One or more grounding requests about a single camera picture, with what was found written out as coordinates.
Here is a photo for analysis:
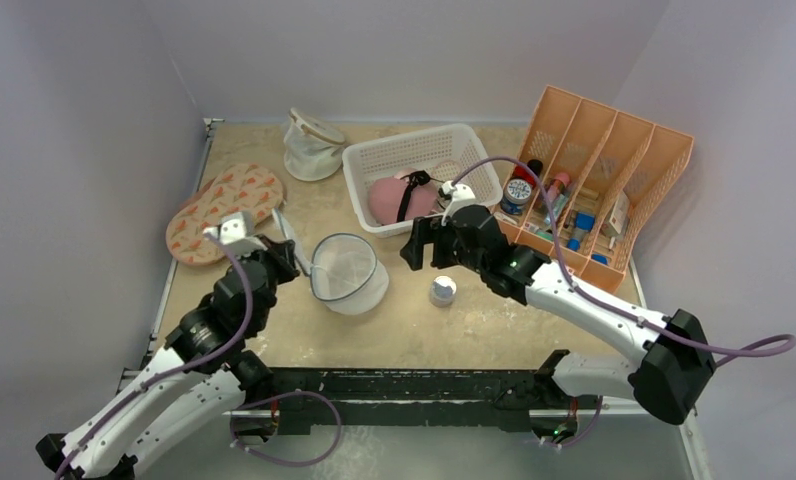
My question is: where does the carrot print oval pad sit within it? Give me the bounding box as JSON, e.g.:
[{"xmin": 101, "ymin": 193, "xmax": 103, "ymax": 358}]
[{"xmin": 165, "ymin": 163, "xmax": 285, "ymax": 266}]

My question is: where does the small clear white-lid jar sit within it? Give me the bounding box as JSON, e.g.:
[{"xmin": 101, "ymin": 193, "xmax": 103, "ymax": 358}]
[{"xmin": 429, "ymin": 275, "xmax": 457, "ymax": 308}]

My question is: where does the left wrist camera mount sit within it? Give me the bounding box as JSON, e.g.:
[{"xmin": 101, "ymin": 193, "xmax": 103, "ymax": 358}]
[{"xmin": 202, "ymin": 211, "xmax": 267, "ymax": 257}]

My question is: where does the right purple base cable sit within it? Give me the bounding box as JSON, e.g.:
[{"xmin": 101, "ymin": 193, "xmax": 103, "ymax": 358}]
[{"xmin": 537, "ymin": 397, "xmax": 603, "ymax": 452}]

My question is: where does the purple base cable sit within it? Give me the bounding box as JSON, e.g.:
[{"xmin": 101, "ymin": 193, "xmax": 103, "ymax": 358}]
[
  {"xmin": 229, "ymin": 389, "xmax": 344, "ymax": 468},
  {"xmin": 537, "ymin": 397, "xmax": 603, "ymax": 452}
]

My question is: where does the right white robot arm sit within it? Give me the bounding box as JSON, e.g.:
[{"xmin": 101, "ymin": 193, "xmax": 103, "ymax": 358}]
[{"xmin": 400, "ymin": 205, "xmax": 716, "ymax": 425}]

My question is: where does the dark pink black-strap bra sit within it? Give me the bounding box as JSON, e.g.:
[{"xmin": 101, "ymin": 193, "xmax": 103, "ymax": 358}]
[{"xmin": 367, "ymin": 168, "xmax": 441, "ymax": 225}]

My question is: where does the pink cap bottle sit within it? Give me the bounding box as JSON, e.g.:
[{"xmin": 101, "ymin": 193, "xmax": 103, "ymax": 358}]
[{"xmin": 538, "ymin": 172, "xmax": 571, "ymax": 213}]

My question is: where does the red cap bottle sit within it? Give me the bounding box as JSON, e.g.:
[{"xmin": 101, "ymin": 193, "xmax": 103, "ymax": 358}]
[{"xmin": 511, "ymin": 159, "xmax": 544, "ymax": 189}]

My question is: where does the blue white round jar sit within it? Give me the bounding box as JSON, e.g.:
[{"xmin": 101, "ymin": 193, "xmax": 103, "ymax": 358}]
[{"xmin": 500, "ymin": 177, "xmax": 534, "ymax": 215}]

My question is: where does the white mesh laundry bag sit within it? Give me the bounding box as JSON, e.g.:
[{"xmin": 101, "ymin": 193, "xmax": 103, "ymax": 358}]
[
  {"xmin": 283, "ymin": 108, "xmax": 348, "ymax": 182},
  {"xmin": 272, "ymin": 209, "xmax": 390, "ymax": 316}
]

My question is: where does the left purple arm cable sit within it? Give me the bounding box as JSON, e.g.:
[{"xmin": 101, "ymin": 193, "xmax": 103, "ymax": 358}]
[{"xmin": 53, "ymin": 228, "xmax": 257, "ymax": 480}]

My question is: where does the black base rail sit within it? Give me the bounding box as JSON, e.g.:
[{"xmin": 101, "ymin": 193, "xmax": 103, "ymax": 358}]
[{"xmin": 205, "ymin": 367, "xmax": 601, "ymax": 439}]

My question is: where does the white plastic basket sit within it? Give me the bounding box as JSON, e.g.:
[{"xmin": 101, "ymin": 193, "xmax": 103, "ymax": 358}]
[{"xmin": 342, "ymin": 124, "xmax": 503, "ymax": 238}]

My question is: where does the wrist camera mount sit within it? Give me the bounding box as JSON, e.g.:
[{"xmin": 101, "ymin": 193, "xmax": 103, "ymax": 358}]
[
  {"xmin": 202, "ymin": 211, "xmax": 267, "ymax": 257},
  {"xmin": 439, "ymin": 181, "xmax": 476, "ymax": 226}
]

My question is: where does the blue cap tube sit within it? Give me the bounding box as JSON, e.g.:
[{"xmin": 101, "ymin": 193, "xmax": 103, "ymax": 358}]
[{"xmin": 567, "ymin": 212, "xmax": 595, "ymax": 251}]

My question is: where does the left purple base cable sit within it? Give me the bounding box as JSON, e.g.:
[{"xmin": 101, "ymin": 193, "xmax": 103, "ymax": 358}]
[{"xmin": 229, "ymin": 389, "xmax": 344, "ymax": 468}]

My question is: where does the orange plastic organizer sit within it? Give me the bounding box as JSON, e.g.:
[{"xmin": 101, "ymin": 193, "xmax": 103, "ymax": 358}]
[{"xmin": 517, "ymin": 86, "xmax": 694, "ymax": 293}]

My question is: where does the white red box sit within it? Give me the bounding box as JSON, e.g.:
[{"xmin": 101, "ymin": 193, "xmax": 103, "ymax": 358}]
[{"xmin": 601, "ymin": 191, "xmax": 630, "ymax": 237}]

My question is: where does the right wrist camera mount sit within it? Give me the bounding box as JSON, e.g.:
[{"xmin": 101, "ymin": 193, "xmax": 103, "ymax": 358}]
[{"xmin": 439, "ymin": 181, "xmax": 476, "ymax": 226}]

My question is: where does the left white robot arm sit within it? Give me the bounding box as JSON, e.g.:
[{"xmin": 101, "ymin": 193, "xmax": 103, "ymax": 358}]
[{"xmin": 35, "ymin": 235, "xmax": 300, "ymax": 479}]

